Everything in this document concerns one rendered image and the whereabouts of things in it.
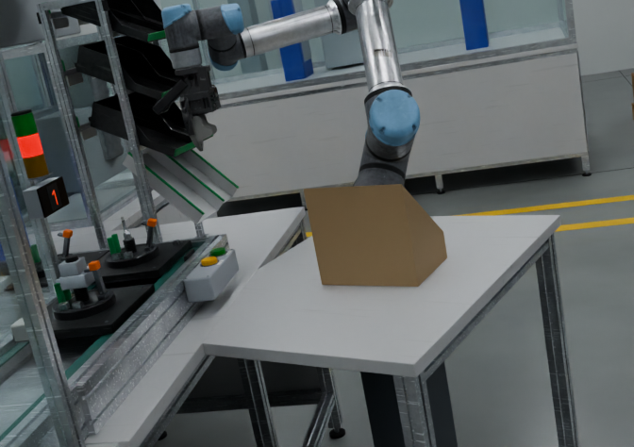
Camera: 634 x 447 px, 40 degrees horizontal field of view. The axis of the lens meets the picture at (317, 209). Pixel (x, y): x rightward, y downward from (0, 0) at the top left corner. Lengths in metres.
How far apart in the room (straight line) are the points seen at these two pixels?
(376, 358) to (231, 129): 4.77
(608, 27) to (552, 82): 4.65
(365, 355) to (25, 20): 2.22
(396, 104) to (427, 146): 4.09
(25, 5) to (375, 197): 1.92
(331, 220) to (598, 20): 8.68
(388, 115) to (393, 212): 0.22
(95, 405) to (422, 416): 0.62
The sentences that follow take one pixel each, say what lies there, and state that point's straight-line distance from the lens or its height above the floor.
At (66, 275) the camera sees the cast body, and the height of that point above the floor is 1.06.
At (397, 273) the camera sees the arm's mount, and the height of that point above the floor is 0.89.
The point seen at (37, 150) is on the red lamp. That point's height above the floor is 1.32.
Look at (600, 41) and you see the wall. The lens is 10.60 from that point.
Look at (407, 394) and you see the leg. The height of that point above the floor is 0.78.
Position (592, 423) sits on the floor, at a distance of 3.12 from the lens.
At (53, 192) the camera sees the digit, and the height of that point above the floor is 1.21.
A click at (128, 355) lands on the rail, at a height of 0.93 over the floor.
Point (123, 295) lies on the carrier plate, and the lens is 2.05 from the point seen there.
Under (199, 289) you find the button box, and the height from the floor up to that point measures 0.93.
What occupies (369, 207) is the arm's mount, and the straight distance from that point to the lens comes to 2.00.
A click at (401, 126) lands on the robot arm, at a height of 1.23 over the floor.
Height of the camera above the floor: 1.57
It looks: 14 degrees down
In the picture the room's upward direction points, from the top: 11 degrees counter-clockwise
